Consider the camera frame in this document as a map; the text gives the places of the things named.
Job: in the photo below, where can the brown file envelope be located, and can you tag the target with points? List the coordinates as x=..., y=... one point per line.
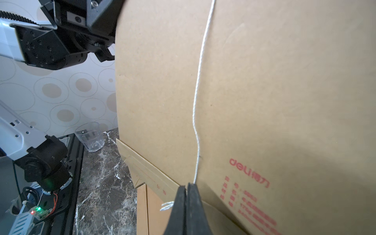
x=268, y=106
x=154, y=188

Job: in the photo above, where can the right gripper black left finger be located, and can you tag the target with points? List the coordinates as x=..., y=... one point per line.
x=177, y=221

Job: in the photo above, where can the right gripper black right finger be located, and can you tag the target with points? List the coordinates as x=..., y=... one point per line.
x=197, y=223

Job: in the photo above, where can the clear plastic cup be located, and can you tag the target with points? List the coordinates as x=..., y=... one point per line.
x=90, y=136

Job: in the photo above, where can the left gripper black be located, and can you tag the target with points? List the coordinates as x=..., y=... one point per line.
x=92, y=23

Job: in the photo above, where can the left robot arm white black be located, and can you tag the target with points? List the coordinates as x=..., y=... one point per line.
x=57, y=77

